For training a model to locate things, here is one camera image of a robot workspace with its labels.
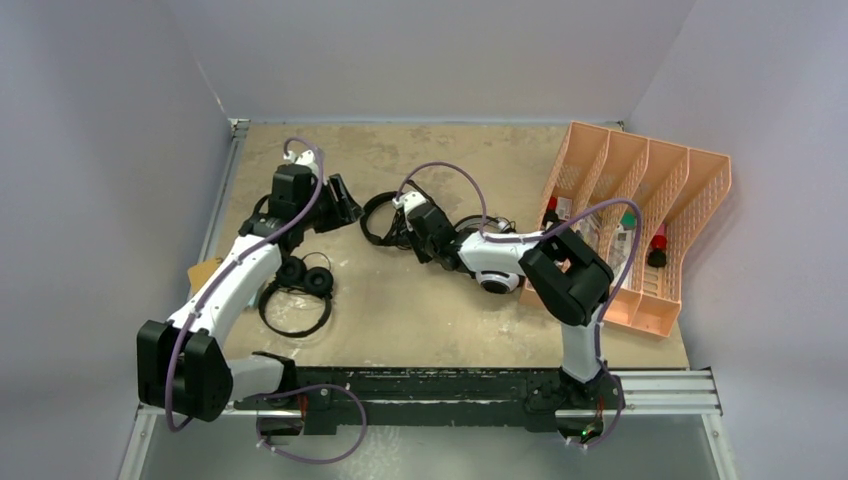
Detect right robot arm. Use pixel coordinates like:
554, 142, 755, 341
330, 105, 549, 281
392, 193, 614, 407

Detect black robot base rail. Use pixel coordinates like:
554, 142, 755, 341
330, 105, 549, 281
233, 349, 629, 439

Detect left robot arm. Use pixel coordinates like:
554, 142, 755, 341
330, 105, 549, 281
136, 161, 362, 422

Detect white and black headphones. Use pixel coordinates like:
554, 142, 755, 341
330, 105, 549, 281
455, 215, 536, 294

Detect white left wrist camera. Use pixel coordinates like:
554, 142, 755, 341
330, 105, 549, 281
283, 150, 318, 169

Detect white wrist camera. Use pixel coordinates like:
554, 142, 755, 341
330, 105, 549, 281
391, 190, 430, 214
283, 150, 318, 169

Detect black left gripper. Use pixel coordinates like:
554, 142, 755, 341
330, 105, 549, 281
297, 174, 362, 234

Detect peach plastic file organizer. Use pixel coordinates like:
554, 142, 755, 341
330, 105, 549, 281
538, 122, 732, 337

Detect small white box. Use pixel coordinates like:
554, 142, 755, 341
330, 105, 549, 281
554, 196, 572, 221

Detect green cap object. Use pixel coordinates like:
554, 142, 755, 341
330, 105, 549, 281
620, 212, 637, 230

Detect black over-ear headphones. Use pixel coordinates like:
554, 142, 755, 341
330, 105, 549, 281
257, 251, 335, 339

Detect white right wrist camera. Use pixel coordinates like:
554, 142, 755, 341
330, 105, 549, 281
391, 190, 430, 214

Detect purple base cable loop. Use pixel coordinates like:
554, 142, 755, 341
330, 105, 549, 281
255, 384, 369, 468

